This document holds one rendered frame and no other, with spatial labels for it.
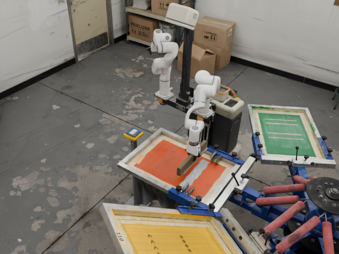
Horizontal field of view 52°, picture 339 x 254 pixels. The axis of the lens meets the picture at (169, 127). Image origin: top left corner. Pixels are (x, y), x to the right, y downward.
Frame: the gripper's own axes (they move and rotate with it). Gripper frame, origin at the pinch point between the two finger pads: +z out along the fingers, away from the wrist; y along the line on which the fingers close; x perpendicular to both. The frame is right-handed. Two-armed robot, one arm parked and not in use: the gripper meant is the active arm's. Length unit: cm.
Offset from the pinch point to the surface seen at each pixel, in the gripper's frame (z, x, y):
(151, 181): 10.3, 28.9, 16.6
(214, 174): 14.0, -7.6, -16.5
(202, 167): 13.3, -8.7, -5.1
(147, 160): 14.0, 9.8, 34.8
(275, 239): 5, 28, -77
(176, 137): 10.8, -25.2, 29.9
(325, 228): -14, 21, -99
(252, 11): 15, -379, 112
